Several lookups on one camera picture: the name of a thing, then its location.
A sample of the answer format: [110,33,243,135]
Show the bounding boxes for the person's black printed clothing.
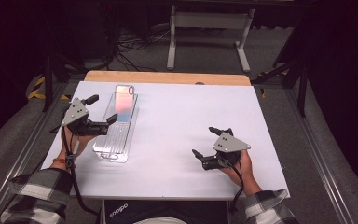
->
[103,199,230,224]

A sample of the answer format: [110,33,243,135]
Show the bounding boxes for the black angled floor stand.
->
[251,18,311,119]

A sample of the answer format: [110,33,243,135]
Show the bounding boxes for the wooden table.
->
[83,70,252,87]

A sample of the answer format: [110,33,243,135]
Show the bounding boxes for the black floor cables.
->
[105,27,172,73]

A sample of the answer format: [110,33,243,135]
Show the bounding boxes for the iridescent phone case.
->
[114,84,136,123]

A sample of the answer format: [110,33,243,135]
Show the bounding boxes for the person's left hand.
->
[54,125,98,166]

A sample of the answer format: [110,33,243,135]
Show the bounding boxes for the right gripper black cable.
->
[227,159,246,215]

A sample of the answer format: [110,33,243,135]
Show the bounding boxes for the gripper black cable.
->
[61,125,102,217]
[227,159,246,215]

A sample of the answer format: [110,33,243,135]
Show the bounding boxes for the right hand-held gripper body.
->
[201,127,252,171]

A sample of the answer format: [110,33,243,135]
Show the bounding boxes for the person's right hand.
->
[219,149,263,198]

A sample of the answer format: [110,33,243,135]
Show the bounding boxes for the metal floor rail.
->
[283,88,355,224]
[0,81,76,218]

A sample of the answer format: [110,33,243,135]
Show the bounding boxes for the clear plastic packaging tray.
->
[91,91,140,164]

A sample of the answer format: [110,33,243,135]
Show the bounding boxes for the black tripod stand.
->
[27,52,88,114]

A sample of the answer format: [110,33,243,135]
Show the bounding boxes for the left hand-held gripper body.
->
[61,97,110,137]

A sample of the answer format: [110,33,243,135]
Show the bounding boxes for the white metal stand frame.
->
[166,5,256,74]

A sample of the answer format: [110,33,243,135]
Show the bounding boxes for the white table cover board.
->
[40,80,291,201]

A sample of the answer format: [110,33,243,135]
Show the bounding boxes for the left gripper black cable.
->
[61,125,102,217]

